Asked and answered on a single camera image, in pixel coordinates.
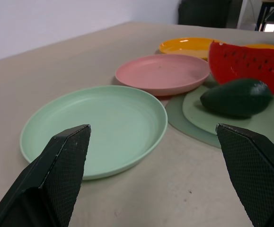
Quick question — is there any light green round plate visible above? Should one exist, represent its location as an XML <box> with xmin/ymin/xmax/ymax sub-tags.
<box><xmin>20</xmin><ymin>85</ymin><xmax>168</xmax><ymax>181</ymax></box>

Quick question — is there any red watermelon slice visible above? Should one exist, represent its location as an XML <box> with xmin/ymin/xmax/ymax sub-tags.
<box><xmin>208</xmin><ymin>40</ymin><xmax>274</xmax><ymax>95</ymax></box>

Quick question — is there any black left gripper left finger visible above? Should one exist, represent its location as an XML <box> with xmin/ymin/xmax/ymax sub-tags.
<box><xmin>0</xmin><ymin>124</ymin><xmax>91</xmax><ymax>227</ymax></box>

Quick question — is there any pink round plate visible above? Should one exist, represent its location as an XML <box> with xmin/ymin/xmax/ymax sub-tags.
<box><xmin>115</xmin><ymin>54</ymin><xmax>210</xmax><ymax>96</ymax></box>

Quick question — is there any white cabinet panel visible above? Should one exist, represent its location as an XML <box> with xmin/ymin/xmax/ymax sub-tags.
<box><xmin>236</xmin><ymin>0</ymin><xmax>261</xmax><ymax>31</ymax></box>

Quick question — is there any orange round plate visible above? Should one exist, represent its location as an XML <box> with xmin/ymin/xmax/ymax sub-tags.
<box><xmin>159</xmin><ymin>37</ymin><xmax>225</xmax><ymax>61</ymax></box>

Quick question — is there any dark metal frame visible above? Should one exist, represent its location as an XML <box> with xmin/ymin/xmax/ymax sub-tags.
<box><xmin>256</xmin><ymin>0</ymin><xmax>274</xmax><ymax>33</ymax></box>

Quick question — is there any dark green avocado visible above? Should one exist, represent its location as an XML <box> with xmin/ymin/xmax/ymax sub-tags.
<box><xmin>200</xmin><ymin>79</ymin><xmax>274</xmax><ymax>119</ymax></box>

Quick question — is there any pale green flat disc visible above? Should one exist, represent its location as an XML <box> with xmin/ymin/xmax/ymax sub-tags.
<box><xmin>182</xmin><ymin>85</ymin><xmax>274</xmax><ymax>144</ymax></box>

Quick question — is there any grey-green round mat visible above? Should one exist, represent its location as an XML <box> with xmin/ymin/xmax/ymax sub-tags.
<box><xmin>165</xmin><ymin>75</ymin><xmax>274</xmax><ymax>157</ymax></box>

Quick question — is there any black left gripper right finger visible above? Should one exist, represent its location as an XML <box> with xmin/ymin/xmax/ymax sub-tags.
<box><xmin>215</xmin><ymin>123</ymin><xmax>274</xmax><ymax>227</ymax></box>

